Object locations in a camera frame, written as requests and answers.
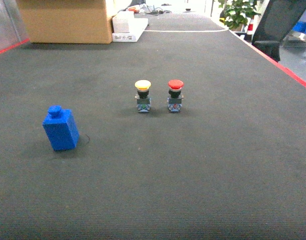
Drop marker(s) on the green potted plant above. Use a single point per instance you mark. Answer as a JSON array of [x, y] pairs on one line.
[[237, 13]]

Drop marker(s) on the red mushroom push button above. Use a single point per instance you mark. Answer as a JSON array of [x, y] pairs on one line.
[[174, 100]]

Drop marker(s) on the blue bottle-shaped plastic part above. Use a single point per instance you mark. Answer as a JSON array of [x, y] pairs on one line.
[[60, 128]]

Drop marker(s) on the small white box on top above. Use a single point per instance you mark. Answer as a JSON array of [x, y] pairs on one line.
[[123, 22]]

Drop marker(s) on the black table mat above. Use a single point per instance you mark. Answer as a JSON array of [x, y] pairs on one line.
[[230, 165]]

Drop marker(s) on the yellow mushroom push button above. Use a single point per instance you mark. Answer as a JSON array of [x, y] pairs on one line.
[[142, 97]]

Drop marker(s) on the flat white box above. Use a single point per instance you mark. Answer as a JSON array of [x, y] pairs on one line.
[[139, 26]]

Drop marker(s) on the black mesh office chair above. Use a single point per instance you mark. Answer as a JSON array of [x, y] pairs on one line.
[[277, 21]]

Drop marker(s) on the large cardboard box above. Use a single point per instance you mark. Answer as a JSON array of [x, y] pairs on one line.
[[68, 21]]

